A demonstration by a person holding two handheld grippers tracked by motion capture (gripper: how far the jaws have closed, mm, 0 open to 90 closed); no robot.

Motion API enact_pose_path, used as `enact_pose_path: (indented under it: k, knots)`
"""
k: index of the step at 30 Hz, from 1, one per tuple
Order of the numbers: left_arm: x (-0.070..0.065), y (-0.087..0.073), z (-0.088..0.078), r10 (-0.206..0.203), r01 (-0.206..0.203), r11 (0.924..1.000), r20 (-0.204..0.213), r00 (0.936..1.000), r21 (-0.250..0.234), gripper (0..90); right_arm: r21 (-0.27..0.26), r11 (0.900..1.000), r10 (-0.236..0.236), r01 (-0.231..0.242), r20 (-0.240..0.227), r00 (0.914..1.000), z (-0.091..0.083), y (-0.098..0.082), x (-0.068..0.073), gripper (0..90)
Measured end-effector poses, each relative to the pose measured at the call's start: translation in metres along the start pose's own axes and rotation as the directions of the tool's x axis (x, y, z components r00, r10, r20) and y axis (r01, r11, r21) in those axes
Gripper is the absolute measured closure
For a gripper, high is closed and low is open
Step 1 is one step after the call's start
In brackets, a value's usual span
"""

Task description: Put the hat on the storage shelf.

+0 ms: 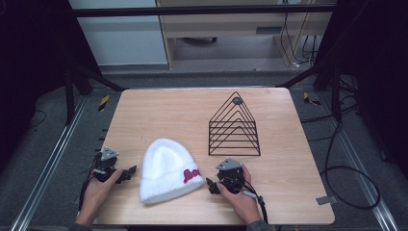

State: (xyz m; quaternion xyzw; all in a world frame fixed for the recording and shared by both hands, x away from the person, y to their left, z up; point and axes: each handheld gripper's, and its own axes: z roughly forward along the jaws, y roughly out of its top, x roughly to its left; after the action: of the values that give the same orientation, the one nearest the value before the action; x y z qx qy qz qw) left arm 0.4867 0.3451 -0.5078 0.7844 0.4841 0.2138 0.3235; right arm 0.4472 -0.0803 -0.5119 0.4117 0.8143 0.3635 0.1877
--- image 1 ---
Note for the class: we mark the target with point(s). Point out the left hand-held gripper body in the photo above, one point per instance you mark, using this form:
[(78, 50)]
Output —
[(104, 165)]

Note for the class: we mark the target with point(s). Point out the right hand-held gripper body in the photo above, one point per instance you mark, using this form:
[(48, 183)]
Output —
[(230, 175)]

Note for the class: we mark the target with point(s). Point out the white knitted beanie hat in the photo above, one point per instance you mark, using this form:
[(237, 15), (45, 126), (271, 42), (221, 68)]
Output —
[(166, 173)]

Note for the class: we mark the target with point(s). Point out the person's left hand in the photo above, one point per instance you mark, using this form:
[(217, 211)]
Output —
[(98, 192)]

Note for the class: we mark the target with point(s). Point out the person's right hand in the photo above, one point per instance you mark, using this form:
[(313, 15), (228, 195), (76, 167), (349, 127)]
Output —
[(242, 202)]

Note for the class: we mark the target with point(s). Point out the yellow black striped tape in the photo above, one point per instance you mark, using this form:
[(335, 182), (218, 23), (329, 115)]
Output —
[(103, 103), (310, 100)]

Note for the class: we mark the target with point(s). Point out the black metal stand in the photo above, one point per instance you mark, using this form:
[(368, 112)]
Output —
[(70, 96), (335, 93)]

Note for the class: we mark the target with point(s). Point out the grey tape piece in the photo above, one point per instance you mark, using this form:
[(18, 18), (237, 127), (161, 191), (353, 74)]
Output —
[(326, 200)]

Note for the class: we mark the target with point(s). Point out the black curtain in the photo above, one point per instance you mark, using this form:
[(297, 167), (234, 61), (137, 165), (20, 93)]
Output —
[(375, 64), (29, 64)]

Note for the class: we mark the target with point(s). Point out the white cabinet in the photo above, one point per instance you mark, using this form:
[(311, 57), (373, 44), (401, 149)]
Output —
[(122, 38)]

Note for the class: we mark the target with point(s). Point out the light wooden desk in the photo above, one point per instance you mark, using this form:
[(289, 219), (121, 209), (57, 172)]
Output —
[(224, 24)]

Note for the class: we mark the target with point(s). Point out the aluminium floor rail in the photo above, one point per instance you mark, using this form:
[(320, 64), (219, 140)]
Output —
[(48, 160), (365, 179)]

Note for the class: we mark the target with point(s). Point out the black horizontal frame bar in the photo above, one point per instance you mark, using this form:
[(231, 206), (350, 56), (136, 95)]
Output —
[(192, 11)]

